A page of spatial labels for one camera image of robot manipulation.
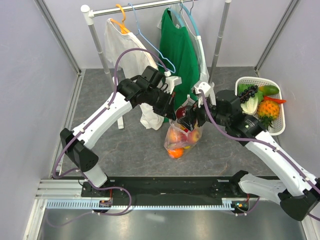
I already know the left aluminium frame post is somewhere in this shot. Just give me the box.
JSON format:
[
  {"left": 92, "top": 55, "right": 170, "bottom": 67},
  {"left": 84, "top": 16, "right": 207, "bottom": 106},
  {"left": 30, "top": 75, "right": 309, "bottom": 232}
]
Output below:
[{"left": 34, "top": 0, "right": 82, "bottom": 75}]

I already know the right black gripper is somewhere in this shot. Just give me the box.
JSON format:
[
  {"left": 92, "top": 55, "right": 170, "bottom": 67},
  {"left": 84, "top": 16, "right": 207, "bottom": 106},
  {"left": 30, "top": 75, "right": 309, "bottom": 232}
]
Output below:
[{"left": 177, "top": 91, "right": 230, "bottom": 132}]

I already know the clear pink-dotted zip bag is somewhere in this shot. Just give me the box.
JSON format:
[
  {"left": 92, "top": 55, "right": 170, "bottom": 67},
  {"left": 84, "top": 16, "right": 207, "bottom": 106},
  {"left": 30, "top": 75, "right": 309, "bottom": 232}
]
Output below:
[{"left": 163, "top": 93, "right": 204, "bottom": 160}]

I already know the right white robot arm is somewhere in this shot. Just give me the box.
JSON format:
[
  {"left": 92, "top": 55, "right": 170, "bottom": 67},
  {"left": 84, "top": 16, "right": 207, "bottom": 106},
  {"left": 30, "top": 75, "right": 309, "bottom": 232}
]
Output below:
[{"left": 176, "top": 90, "right": 320, "bottom": 221}]

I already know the orange hanger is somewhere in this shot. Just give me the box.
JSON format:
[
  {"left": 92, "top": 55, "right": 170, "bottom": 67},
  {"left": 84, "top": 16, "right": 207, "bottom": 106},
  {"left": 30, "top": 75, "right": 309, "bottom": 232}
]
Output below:
[{"left": 110, "top": 3, "right": 130, "bottom": 34}]

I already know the white tank top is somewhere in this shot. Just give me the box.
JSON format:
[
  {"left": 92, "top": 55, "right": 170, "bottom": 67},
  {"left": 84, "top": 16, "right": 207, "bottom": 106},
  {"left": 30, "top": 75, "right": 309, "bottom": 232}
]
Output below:
[{"left": 168, "top": 8, "right": 209, "bottom": 82}]

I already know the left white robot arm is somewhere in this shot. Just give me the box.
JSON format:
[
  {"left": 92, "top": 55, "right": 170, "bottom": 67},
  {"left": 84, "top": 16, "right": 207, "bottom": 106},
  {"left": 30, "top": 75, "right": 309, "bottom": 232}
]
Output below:
[{"left": 60, "top": 66, "right": 182, "bottom": 197}]

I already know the teal padded hanger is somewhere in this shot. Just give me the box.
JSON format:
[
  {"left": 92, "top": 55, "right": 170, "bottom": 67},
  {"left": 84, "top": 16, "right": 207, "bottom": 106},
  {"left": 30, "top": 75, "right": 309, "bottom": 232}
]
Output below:
[{"left": 169, "top": 3, "right": 200, "bottom": 39}]

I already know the dark red mangosteen toy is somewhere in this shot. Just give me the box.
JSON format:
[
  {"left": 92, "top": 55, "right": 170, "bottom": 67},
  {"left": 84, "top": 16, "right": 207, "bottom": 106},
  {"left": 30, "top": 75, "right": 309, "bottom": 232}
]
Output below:
[{"left": 175, "top": 106, "right": 187, "bottom": 120}]

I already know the slotted cable duct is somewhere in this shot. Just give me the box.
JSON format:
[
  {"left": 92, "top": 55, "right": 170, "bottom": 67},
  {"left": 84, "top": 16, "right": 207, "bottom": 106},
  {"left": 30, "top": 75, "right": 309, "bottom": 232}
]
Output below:
[{"left": 46, "top": 199, "right": 236, "bottom": 211}]

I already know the white-green cabbage toy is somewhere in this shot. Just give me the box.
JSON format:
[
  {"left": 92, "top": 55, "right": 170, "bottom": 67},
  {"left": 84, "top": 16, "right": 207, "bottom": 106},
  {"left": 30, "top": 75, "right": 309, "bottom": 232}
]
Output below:
[{"left": 240, "top": 96, "right": 259, "bottom": 116}]

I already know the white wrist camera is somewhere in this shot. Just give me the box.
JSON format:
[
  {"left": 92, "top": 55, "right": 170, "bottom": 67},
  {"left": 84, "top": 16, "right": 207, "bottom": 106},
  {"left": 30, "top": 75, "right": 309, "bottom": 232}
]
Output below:
[
  {"left": 162, "top": 71, "right": 182, "bottom": 94},
  {"left": 191, "top": 80, "right": 215, "bottom": 101}
]

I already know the red apple toy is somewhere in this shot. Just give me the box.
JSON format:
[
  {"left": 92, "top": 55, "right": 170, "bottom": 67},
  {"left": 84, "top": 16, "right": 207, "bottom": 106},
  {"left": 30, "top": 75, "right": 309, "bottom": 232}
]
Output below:
[{"left": 187, "top": 129, "right": 202, "bottom": 145}]

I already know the silver clothes rack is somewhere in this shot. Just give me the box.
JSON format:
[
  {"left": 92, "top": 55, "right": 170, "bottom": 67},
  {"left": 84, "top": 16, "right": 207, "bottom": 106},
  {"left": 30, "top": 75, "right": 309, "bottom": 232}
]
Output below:
[{"left": 80, "top": 0, "right": 232, "bottom": 130}]

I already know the black grapes toy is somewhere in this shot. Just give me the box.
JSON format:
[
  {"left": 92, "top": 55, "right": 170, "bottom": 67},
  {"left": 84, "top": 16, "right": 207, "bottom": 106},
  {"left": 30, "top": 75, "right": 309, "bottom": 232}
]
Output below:
[{"left": 237, "top": 84, "right": 258, "bottom": 104}]

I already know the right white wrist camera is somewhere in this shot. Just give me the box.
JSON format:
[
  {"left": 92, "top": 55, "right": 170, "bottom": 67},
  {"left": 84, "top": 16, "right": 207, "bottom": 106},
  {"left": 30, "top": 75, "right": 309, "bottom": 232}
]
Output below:
[{"left": 191, "top": 80, "right": 215, "bottom": 101}]

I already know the right aluminium frame post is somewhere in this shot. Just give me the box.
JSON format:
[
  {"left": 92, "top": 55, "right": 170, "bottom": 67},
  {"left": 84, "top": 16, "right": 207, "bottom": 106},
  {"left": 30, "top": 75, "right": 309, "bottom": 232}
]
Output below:
[{"left": 254, "top": 0, "right": 301, "bottom": 75}]

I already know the peach toy fruit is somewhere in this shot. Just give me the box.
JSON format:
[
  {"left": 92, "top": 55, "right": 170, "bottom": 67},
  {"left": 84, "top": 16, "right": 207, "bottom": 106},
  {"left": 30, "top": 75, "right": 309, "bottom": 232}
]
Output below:
[{"left": 168, "top": 128, "right": 186, "bottom": 144}]

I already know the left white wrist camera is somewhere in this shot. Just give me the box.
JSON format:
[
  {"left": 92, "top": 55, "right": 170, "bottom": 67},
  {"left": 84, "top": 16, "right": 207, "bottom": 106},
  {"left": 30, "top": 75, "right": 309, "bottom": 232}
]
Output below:
[{"left": 162, "top": 71, "right": 182, "bottom": 94}]

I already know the aluminium frame post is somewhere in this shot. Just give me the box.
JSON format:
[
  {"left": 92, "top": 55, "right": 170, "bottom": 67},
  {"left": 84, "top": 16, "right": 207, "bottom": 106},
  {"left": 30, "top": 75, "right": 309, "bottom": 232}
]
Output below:
[
  {"left": 34, "top": 0, "right": 82, "bottom": 75},
  {"left": 254, "top": 0, "right": 301, "bottom": 75}
]

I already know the red chili pepper toy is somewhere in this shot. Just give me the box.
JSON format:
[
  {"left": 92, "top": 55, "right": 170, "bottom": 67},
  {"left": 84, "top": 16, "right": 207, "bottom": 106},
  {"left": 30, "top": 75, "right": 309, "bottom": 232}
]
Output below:
[{"left": 263, "top": 96, "right": 287, "bottom": 105}]

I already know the orange toy fruit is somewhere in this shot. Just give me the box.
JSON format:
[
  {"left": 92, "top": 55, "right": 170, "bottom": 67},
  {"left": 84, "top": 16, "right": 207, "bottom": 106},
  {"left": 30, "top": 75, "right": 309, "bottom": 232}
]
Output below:
[{"left": 167, "top": 148, "right": 184, "bottom": 159}]

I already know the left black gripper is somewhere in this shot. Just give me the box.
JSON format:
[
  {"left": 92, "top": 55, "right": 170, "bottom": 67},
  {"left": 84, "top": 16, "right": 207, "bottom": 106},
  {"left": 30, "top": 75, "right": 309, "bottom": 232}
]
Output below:
[{"left": 145, "top": 88, "right": 176, "bottom": 121}]

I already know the white fruit basket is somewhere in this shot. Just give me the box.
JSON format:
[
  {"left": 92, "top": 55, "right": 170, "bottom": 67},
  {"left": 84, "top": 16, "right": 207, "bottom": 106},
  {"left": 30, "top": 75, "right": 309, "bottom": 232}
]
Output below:
[{"left": 235, "top": 76, "right": 286, "bottom": 136}]

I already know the green t-shirt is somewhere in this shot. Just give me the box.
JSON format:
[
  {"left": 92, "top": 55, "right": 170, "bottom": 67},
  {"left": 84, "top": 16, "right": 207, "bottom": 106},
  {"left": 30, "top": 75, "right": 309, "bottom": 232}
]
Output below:
[{"left": 159, "top": 8, "right": 200, "bottom": 110}]

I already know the light blue wire hanger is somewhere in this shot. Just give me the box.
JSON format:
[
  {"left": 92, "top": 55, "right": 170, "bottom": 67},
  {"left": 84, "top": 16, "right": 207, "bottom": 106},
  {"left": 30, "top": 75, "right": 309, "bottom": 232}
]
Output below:
[{"left": 127, "top": 1, "right": 176, "bottom": 74}]

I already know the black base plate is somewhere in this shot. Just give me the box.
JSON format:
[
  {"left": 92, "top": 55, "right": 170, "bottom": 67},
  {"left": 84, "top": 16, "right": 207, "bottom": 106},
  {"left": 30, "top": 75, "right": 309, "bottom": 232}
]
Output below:
[{"left": 80, "top": 175, "right": 273, "bottom": 207}]

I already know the white t-shirt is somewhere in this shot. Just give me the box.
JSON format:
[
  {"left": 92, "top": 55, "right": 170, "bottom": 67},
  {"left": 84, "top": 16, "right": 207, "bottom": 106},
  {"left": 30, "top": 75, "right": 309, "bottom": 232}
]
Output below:
[{"left": 104, "top": 18, "right": 164, "bottom": 130}]

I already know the orange spiky kiwano toy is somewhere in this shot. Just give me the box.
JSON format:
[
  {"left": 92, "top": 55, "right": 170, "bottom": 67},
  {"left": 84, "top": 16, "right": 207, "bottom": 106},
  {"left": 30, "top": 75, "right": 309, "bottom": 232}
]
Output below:
[{"left": 257, "top": 100, "right": 280, "bottom": 129}]

